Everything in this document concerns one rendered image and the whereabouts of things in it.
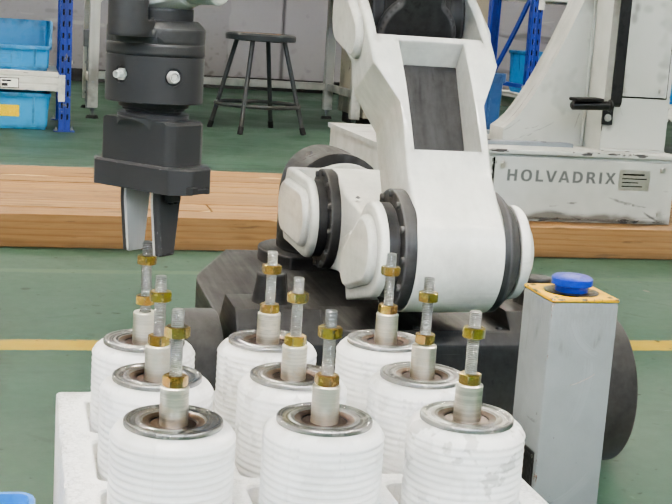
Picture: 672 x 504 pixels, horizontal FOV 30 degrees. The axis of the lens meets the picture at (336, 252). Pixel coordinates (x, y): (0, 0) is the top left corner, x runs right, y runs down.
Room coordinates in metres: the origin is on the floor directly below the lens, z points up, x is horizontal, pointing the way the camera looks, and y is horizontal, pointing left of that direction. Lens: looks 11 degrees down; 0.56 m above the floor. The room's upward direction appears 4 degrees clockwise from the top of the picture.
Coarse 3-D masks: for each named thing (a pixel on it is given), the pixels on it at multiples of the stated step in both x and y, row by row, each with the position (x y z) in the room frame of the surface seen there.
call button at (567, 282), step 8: (560, 272) 1.21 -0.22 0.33; (568, 272) 1.22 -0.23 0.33; (552, 280) 1.20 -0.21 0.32; (560, 280) 1.19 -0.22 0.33; (568, 280) 1.18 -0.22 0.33; (576, 280) 1.18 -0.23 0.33; (584, 280) 1.18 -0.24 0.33; (592, 280) 1.19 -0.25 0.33; (560, 288) 1.19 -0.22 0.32; (568, 288) 1.19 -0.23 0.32; (576, 288) 1.18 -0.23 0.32; (584, 288) 1.19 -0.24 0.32
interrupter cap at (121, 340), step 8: (104, 336) 1.14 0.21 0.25; (112, 336) 1.14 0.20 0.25; (120, 336) 1.14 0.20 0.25; (128, 336) 1.15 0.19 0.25; (112, 344) 1.11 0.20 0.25; (120, 344) 1.12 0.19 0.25; (128, 344) 1.12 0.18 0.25; (184, 344) 1.14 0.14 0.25; (136, 352) 1.10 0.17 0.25; (144, 352) 1.10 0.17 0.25
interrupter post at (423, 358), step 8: (416, 344) 1.08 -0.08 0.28; (416, 352) 1.08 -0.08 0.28; (424, 352) 1.07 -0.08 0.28; (432, 352) 1.08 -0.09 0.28; (416, 360) 1.08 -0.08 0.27; (424, 360) 1.07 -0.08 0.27; (432, 360) 1.08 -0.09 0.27; (416, 368) 1.08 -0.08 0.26; (424, 368) 1.07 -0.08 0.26; (432, 368) 1.08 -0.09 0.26; (416, 376) 1.07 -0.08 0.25; (424, 376) 1.07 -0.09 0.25; (432, 376) 1.08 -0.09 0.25
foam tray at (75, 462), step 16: (64, 400) 1.17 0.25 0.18; (80, 400) 1.17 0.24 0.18; (64, 416) 1.12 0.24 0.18; (80, 416) 1.12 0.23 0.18; (64, 432) 1.08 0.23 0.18; (80, 432) 1.08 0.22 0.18; (64, 448) 1.03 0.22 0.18; (80, 448) 1.04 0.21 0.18; (96, 448) 1.06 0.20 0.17; (64, 464) 1.00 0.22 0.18; (80, 464) 1.00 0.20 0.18; (96, 464) 1.06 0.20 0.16; (64, 480) 0.97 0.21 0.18; (80, 480) 0.96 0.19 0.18; (96, 480) 0.96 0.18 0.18; (240, 480) 0.99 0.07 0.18; (256, 480) 0.99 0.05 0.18; (384, 480) 1.01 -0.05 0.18; (400, 480) 1.01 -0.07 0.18; (64, 496) 0.95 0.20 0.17; (80, 496) 0.93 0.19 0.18; (96, 496) 0.93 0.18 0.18; (240, 496) 0.95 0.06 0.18; (256, 496) 0.98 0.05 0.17; (384, 496) 0.97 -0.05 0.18; (400, 496) 1.01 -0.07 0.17; (528, 496) 0.99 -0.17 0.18
